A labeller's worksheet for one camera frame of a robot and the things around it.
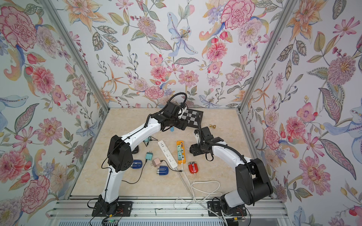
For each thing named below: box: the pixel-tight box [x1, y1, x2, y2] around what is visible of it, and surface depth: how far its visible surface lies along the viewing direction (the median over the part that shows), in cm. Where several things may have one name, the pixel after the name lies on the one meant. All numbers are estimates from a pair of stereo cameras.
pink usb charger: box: [151, 158, 161, 168], surface depth 92 cm
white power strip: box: [157, 139, 178, 169], surface depth 94 cm
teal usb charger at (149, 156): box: [145, 151, 154, 161], surface depth 94 cm
